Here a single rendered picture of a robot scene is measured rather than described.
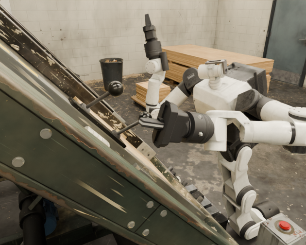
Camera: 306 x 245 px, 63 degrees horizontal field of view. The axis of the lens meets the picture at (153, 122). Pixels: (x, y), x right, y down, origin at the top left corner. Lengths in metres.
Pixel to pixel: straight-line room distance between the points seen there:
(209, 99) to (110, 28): 5.41
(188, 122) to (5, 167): 0.45
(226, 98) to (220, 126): 0.39
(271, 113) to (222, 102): 0.25
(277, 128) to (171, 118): 0.32
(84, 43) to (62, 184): 5.91
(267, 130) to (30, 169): 0.62
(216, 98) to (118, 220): 0.79
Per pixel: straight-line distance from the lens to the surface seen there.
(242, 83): 1.19
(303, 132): 0.82
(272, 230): 1.10
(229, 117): 0.76
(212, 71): 1.16
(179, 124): 0.66
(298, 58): 6.69
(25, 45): 1.07
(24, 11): 5.99
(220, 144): 0.75
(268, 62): 5.12
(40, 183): 0.41
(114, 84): 0.59
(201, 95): 1.23
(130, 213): 0.50
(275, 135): 0.79
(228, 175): 1.66
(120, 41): 6.57
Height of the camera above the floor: 1.68
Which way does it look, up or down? 25 degrees down
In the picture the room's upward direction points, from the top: straight up
